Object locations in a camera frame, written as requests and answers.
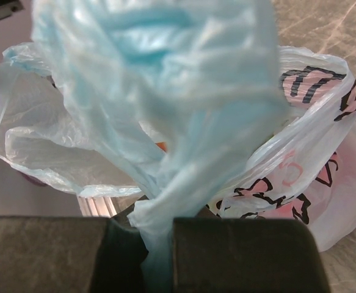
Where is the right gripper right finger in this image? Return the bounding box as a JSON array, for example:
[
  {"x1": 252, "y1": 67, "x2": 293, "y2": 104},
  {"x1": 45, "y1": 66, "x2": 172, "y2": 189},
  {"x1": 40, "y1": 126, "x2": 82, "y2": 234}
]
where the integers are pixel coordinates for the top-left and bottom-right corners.
[{"x1": 173, "y1": 218, "x2": 331, "y2": 292}]

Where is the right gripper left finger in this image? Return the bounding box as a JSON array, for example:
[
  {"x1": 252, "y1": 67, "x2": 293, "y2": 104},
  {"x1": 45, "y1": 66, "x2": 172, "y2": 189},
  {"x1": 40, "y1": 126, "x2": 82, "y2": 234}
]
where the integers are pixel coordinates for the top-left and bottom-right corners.
[{"x1": 0, "y1": 216, "x2": 148, "y2": 292}]

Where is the blue printed plastic bag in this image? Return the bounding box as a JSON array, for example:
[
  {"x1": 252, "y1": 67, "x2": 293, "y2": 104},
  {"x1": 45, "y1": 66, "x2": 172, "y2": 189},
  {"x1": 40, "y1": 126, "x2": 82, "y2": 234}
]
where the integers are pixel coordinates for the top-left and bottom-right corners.
[{"x1": 0, "y1": 1, "x2": 356, "y2": 292}]

